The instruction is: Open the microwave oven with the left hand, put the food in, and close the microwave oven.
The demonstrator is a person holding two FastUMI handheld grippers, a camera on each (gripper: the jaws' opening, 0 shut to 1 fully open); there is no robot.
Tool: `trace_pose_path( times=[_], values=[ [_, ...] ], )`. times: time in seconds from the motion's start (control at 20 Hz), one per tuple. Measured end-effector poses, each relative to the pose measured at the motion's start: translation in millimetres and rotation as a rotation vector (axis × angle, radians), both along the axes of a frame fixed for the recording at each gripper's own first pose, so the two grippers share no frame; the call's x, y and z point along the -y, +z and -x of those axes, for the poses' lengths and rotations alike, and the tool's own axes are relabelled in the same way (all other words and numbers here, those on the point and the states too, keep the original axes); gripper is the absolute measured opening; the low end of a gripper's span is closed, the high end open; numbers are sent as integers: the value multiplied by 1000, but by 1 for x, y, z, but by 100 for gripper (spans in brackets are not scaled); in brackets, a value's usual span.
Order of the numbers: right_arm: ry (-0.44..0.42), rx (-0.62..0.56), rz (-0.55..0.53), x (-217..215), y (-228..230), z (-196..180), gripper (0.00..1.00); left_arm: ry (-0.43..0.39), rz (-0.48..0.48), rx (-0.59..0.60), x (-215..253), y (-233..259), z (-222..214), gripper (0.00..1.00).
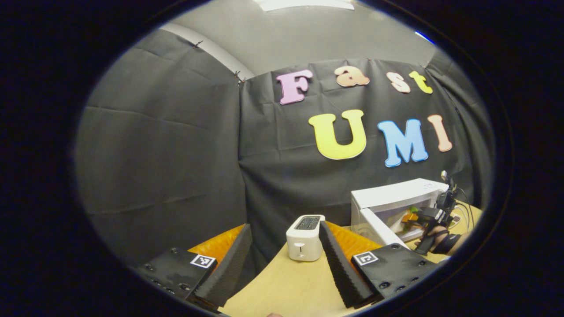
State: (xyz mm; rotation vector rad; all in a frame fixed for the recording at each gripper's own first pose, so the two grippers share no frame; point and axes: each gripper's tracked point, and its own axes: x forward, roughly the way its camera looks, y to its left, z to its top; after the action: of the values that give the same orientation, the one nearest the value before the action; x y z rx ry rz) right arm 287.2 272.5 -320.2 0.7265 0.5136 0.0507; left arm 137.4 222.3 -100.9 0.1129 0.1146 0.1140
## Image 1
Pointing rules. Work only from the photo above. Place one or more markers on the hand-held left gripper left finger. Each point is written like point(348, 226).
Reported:
point(229, 270)

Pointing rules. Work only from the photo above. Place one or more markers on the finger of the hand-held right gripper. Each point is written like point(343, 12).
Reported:
point(410, 217)

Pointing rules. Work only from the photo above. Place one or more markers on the white microwave oven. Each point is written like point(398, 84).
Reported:
point(387, 193)

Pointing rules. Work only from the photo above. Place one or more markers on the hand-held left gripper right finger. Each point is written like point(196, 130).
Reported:
point(341, 273)

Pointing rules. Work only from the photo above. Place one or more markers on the long ceiling light panel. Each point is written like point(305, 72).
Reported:
point(304, 4)

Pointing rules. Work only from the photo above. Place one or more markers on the white toaster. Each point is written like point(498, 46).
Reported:
point(302, 242)

